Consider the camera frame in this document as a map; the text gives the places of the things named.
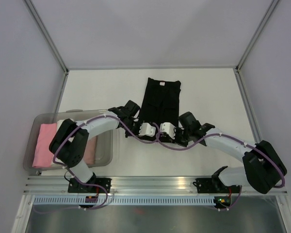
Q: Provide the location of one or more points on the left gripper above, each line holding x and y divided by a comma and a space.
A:
138, 124

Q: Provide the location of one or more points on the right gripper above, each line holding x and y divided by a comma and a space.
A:
175, 141

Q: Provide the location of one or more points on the black t-shirt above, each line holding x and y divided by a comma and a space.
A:
160, 103

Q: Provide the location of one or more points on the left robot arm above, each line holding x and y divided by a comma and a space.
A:
73, 137

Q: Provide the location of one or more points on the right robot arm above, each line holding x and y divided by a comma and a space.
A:
262, 168

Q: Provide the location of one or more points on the light pink rolled t-shirt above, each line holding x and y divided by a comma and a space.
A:
90, 151

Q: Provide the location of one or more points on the white rolled t-shirt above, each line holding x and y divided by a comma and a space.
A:
58, 124

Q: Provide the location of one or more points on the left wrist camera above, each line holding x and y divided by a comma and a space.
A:
147, 129

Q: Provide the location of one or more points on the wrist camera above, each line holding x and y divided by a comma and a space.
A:
147, 129
168, 129

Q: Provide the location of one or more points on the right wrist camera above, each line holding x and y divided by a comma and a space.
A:
168, 129

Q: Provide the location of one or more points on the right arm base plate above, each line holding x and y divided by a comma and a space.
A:
209, 185

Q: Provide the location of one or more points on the right aluminium frame post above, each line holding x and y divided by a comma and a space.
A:
258, 31

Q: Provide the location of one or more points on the aluminium frame post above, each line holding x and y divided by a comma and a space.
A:
43, 30
258, 31

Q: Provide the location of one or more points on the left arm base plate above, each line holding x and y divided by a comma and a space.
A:
76, 187

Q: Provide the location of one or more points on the slotted cable duct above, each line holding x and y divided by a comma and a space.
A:
130, 200

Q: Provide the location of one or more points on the aluminium mounting rail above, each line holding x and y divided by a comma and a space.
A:
124, 186

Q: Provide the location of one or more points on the left aluminium frame post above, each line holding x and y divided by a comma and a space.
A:
43, 30

